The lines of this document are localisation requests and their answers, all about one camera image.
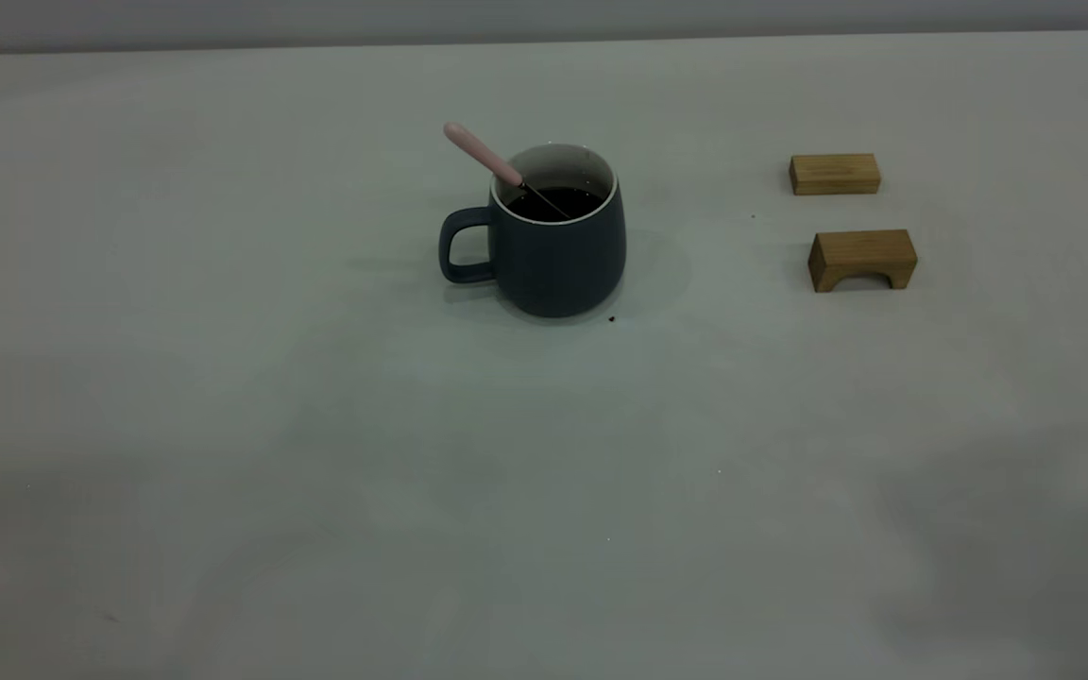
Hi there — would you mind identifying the dark grey ceramic mug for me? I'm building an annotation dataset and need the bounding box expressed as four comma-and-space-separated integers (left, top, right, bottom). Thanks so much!
438, 142, 628, 318

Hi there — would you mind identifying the pink handled metal spoon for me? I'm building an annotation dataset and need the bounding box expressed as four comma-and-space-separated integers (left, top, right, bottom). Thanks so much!
442, 121, 574, 221

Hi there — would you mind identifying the arched wooden block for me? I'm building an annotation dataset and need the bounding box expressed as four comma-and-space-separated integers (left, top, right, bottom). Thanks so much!
807, 229, 919, 294

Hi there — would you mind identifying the flat rectangular wooden block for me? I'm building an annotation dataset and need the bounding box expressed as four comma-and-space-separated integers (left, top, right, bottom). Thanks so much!
789, 153, 882, 197

